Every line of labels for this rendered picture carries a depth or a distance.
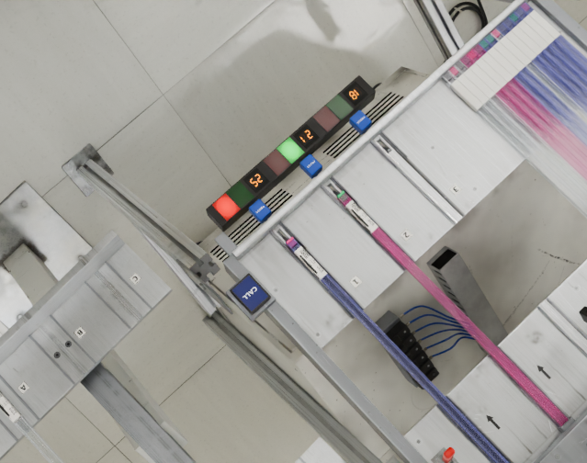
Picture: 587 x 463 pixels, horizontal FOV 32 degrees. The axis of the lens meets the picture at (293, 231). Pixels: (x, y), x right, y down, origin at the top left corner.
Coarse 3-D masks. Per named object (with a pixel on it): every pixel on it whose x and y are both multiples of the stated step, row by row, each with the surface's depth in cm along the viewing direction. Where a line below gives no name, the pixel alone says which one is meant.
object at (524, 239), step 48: (384, 96) 237; (336, 144) 233; (288, 192) 229; (528, 192) 200; (240, 240) 225; (480, 240) 198; (528, 240) 203; (576, 240) 210; (480, 288) 201; (528, 288) 208; (336, 336) 188; (432, 336) 199; (384, 384) 197
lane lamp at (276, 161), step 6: (276, 150) 167; (270, 156) 167; (276, 156) 167; (282, 156) 167; (270, 162) 167; (276, 162) 167; (282, 162) 167; (288, 162) 167; (276, 168) 166; (282, 168) 166; (276, 174) 166
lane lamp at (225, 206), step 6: (222, 198) 165; (228, 198) 165; (216, 204) 165; (222, 204) 165; (228, 204) 165; (234, 204) 165; (222, 210) 165; (228, 210) 165; (234, 210) 165; (222, 216) 164; (228, 216) 164
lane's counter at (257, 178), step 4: (256, 168) 167; (252, 172) 166; (256, 172) 166; (260, 172) 166; (248, 176) 166; (252, 176) 166; (256, 176) 166; (260, 176) 166; (264, 176) 166; (244, 180) 166; (248, 180) 166; (252, 180) 166; (256, 180) 166; (260, 180) 166; (264, 180) 166; (268, 180) 166; (248, 184) 166; (252, 184) 166; (256, 184) 166; (260, 184) 166; (264, 184) 166; (252, 188) 166; (256, 188) 166; (260, 188) 166; (256, 192) 165
